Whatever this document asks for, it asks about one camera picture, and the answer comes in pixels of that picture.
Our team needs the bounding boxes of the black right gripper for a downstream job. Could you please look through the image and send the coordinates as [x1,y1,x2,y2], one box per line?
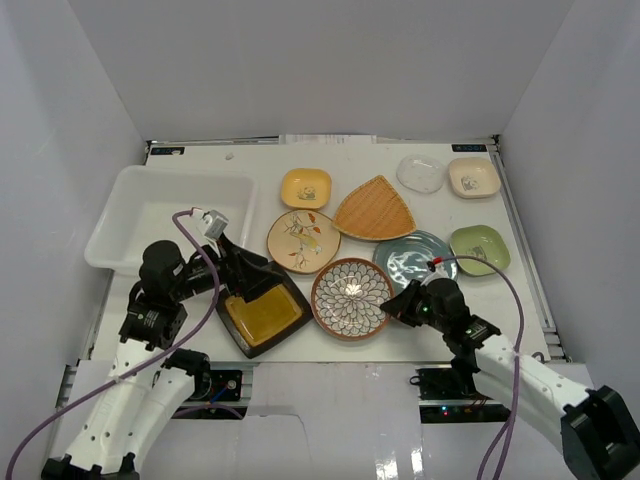
[380,279,449,334]

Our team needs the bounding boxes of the blue-grey round plate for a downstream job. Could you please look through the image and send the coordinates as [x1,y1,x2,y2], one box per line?
[372,230,452,294]

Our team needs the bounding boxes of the flower pattern round bowl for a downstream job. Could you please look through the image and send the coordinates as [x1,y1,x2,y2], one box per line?
[311,258,393,341]

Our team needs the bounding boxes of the black square amber plate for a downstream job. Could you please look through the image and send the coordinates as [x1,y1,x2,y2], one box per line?
[214,258,313,359]

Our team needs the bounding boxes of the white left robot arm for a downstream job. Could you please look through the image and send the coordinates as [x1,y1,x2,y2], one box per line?
[41,235,286,479]

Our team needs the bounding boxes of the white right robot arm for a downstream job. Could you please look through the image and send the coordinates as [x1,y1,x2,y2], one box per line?
[381,278,639,479]

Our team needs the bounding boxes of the white plastic bin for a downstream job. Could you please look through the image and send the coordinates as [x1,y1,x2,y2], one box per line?
[84,166,258,276]

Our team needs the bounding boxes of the beige bird pattern plate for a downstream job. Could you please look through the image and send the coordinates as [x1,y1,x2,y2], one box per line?
[266,209,341,274]

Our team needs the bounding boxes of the yellow square panda dish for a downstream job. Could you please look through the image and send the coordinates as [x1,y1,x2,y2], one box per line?
[280,168,332,210]

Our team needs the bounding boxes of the woven bamboo triangular tray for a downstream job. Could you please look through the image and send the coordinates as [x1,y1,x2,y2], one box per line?
[333,175,417,241]

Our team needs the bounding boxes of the green square panda dish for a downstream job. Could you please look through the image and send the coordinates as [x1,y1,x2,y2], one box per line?
[449,225,511,270]

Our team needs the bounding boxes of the papers at table back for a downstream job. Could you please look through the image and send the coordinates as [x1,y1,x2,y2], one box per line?
[278,134,377,145]

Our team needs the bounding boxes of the clear glass small dish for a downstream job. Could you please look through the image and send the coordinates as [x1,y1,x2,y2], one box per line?
[396,154,445,194]

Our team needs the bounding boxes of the cream square panda dish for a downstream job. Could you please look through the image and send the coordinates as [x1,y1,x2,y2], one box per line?
[448,157,502,199]

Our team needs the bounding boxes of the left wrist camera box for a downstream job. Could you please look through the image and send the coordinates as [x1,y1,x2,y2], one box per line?
[191,208,230,245]

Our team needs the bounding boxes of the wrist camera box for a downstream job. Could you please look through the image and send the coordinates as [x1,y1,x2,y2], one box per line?
[191,208,230,245]
[423,257,449,284]

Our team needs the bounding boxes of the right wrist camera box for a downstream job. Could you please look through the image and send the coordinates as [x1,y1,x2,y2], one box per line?
[423,257,449,284]

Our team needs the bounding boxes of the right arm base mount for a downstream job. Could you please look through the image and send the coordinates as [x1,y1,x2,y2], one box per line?
[409,367,509,424]

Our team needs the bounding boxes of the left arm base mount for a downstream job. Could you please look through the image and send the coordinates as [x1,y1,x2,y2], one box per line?
[186,369,243,403]

